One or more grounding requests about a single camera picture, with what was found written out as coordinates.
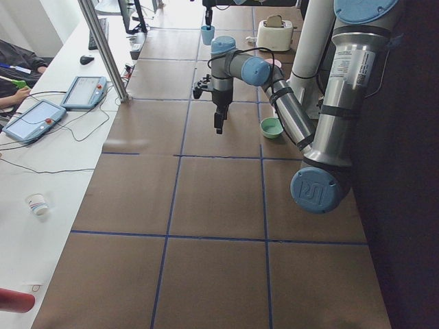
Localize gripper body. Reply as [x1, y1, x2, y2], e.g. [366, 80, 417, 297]
[212, 89, 233, 115]

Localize light blue cup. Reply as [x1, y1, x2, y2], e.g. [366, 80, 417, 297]
[200, 25, 215, 46]

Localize green bowl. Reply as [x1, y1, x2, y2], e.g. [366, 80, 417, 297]
[260, 117, 283, 139]

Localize pink bowl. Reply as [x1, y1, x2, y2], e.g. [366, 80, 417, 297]
[265, 58, 282, 68]

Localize bread slice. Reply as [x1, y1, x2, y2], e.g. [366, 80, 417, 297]
[265, 14, 283, 28]

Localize cream toaster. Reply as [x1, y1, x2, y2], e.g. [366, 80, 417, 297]
[256, 20, 294, 51]

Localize black monitor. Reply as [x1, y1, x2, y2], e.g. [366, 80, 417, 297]
[118, 0, 147, 35]

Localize black keyboard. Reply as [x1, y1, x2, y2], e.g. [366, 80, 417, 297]
[88, 17, 110, 51]

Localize black computer mouse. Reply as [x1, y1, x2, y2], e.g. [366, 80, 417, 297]
[80, 55, 95, 65]

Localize far teach pendant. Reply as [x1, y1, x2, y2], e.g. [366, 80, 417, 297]
[60, 76, 107, 111]

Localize teach pendant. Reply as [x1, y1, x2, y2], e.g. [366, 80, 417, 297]
[60, 76, 107, 111]
[2, 100, 67, 144]

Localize near teach pendant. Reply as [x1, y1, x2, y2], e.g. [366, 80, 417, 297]
[2, 100, 67, 144]

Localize seated person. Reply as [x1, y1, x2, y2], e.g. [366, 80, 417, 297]
[1, 40, 49, 117]

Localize paper cup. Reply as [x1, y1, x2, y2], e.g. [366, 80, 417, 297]
[25, 193, 49, 216]

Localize red cylinder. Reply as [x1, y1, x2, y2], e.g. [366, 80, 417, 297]
[0, 288, 35, 313]

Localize white camera post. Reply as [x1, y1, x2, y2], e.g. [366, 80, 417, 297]
[289, 0, 335, 119]

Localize aluminium frame post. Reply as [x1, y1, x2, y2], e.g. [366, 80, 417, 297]
[78, 0, 129, 103]

